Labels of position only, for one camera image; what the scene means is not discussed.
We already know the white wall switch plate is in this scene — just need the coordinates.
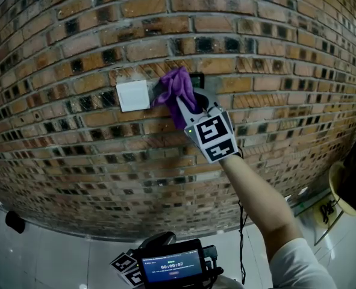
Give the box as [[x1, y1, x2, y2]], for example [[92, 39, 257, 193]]
[[116, 79, 151, 113]]

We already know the round yellow plate with cable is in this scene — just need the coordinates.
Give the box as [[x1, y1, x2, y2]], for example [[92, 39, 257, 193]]
[[313, 199, 338, 228]]

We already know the person's right forearm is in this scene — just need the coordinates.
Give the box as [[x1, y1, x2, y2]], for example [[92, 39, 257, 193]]
[[219, 154, 296, 264]]

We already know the black wall thermostat display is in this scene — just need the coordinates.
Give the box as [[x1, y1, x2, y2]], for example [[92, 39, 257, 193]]
[[189, 72, 205, 90]]

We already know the black chest-mounted screen device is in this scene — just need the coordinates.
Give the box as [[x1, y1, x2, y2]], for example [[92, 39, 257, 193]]
[[137, 238, 208, 289]]

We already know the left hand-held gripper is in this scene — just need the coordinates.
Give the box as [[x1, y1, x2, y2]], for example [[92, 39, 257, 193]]
[[109, 232, 177, 288]]

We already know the black screen mount bracket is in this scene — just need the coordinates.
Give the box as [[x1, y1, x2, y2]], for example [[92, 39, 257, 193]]
[[203, 244, 223, 282]]

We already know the black round floor object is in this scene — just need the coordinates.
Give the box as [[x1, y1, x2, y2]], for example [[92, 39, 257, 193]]
[[5, 211, 26, 234]]

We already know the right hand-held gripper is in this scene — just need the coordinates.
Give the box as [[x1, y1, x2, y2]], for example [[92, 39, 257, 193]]
[[176, 88, 239, 164]]

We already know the glass low table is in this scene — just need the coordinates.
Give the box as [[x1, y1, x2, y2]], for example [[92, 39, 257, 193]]
[[292, 188, 346, 246]]

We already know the thin black hanging cable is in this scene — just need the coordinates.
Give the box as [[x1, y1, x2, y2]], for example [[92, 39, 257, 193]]
[[237, 200, 246, 285]]

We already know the purple cleaning cloth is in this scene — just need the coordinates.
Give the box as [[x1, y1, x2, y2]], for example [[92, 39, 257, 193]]
[[152, 67, 202, 129]]

